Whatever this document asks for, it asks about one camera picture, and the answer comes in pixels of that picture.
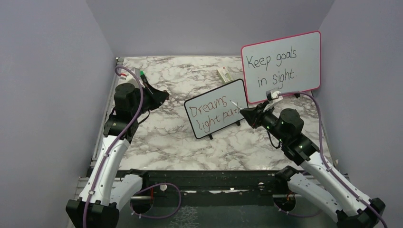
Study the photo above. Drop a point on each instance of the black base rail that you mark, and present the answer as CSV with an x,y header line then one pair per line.
x,y
211,188

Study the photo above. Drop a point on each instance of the white whiteboard eraser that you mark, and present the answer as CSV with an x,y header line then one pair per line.
x,y
224,75

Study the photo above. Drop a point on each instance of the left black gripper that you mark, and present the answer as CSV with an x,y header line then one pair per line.
x,y
154,94

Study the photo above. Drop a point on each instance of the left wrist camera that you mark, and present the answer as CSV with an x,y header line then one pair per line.
x,y
127,77

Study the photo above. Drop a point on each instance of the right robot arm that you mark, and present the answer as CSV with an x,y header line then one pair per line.
x,y
345,204

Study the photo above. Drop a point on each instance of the white red marker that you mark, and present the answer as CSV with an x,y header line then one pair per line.
x,y
236,105

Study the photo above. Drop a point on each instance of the green black highlighter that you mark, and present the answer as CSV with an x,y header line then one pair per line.
x,y
144,79

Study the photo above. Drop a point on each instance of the pink framed whiteboard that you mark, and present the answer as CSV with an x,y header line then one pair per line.
x,y
286,64

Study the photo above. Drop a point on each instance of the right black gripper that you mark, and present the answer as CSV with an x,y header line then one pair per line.
x,y
253,115

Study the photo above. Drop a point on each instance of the aluminium side rail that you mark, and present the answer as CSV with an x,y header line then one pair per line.
x,y
105,115

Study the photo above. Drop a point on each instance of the black framed whiteboard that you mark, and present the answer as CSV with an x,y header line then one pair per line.
x,y
212,111

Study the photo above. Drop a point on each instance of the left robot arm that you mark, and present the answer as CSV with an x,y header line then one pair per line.
x,y
99,203

